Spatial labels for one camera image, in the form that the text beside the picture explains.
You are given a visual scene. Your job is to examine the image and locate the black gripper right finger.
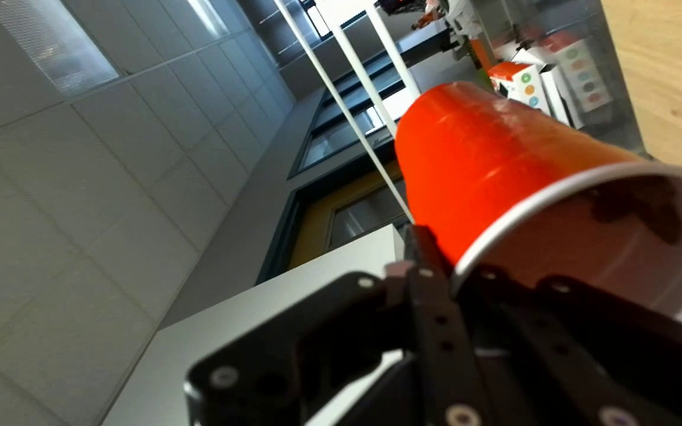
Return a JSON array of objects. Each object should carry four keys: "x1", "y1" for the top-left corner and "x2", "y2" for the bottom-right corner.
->
[{"x1": 457, "y1": 267, "x2": 682, "y2": 426}]

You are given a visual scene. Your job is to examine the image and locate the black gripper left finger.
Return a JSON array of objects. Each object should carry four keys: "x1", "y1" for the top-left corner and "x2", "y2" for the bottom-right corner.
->
[{"x1": 185, "y1": 223, "x2": 492, "y2": 426}]

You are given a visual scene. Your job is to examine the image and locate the orange plastic cup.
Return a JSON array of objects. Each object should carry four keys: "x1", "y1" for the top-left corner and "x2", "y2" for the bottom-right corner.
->
[{"x1": 393, "y1": 79, "x2": 682, "y2": 317}]

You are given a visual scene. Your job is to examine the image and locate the orange and white boxes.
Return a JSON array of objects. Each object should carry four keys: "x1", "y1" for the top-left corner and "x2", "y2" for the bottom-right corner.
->
[{"x1": 483, "y1": 36, "x2": 616, "y2": 122}]

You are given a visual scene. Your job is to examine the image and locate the white wire shelf rack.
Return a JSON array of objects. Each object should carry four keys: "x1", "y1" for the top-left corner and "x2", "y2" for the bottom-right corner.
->
[{"x1": 270, "y1": 0, "x2": 468, "y2": 233}]

